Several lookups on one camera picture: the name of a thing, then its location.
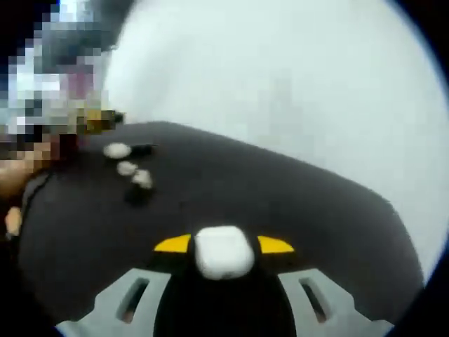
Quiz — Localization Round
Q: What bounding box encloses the black table mat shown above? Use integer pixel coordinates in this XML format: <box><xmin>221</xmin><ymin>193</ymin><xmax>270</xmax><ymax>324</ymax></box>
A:
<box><xmin>17</xmin><ymin>121</ymin><xmax>424</xmax><ymax>324</ymax></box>

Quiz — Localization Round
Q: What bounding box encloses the white clip earphone teal tip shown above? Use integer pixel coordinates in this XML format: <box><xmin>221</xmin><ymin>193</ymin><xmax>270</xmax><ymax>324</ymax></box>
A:
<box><xmin>116</xmin><ymin>160</ymin><xmax>138</xmax><ymax>177</ymax></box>

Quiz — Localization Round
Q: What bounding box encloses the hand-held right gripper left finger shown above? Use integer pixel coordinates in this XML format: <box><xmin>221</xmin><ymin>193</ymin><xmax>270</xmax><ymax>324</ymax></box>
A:
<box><xmin>55</xmin><ymin>234</ymin><xmax>225</xmax><ymax>337</ymax></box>

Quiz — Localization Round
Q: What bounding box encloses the small black object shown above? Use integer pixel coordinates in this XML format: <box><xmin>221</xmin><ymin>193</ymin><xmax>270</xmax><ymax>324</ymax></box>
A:
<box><xmin>123</xmin><ymin>187</ymin><xmax>154</xmax><ymax>205</ymax></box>

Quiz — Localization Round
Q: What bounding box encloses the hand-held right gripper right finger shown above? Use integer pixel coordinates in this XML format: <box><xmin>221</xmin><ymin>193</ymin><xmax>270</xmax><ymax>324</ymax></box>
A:
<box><xmin>224</xmin><ymin>234</ymin><xmax>394</xmax><ymax>337</ymax></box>

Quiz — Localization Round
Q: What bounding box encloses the white rounded charging case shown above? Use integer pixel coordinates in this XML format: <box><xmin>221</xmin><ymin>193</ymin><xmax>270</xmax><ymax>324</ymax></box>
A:
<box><xmin>194</xmin><ymin>225</ymin><xmax>256</xmax><ymax>281</ymax></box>

